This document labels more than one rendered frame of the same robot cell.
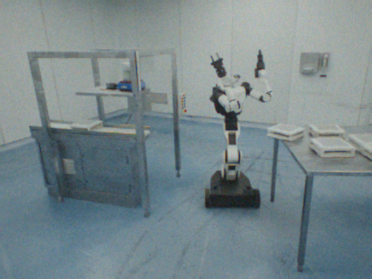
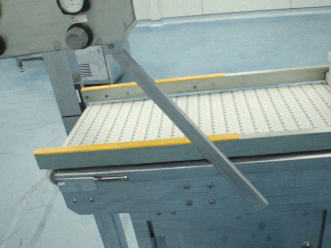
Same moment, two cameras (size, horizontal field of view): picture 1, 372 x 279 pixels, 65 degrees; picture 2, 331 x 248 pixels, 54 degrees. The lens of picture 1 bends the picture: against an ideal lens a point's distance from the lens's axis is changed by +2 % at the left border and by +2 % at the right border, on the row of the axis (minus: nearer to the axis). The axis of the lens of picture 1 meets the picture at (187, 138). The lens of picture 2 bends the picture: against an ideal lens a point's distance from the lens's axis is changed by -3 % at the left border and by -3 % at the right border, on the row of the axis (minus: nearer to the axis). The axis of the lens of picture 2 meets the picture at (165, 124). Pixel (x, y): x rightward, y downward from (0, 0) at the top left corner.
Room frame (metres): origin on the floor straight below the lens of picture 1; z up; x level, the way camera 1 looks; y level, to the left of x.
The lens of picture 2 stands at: (3.46, 0.53, 1.16)
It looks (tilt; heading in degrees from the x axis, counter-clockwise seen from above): 28 degrees down; 170
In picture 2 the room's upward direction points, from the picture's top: 9 degrees counter-clockwise
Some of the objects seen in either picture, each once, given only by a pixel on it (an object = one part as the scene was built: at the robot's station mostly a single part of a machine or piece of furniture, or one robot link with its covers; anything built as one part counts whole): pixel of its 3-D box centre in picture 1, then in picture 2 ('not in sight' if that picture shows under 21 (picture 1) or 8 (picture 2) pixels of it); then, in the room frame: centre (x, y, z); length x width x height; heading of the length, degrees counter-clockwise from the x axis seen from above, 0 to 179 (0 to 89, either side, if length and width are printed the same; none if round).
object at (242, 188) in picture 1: (230, 179); not in sight; (3.02, -0.48, 0.19); 0.64 x 0.52 x 0.33; 176
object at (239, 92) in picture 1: (228, 99); not in sight; (3.09, -0.46, 1.12); 0.34 x 0.30 x 0.36; 131
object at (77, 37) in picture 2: not in sight; (76, 34); (3.03, 0.51, 1.08); 0.03 x 0.03 x 0.04; 71
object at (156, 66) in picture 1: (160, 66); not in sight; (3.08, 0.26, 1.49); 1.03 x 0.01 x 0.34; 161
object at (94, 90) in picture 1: (114, 91); not in sight; (2.89, 0.72, 1.27); 0.62 x 0.38 x 0.04; 71
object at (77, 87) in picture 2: not in sight; (86, 120); (2.67, 0.47, 0.80); 0.02 x 0.01 x 0.20; 71
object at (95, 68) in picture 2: not in sight; (90, 45); (-0.02, 0.52, 0.38); 0.63 x 0.57 x 0.76; 60
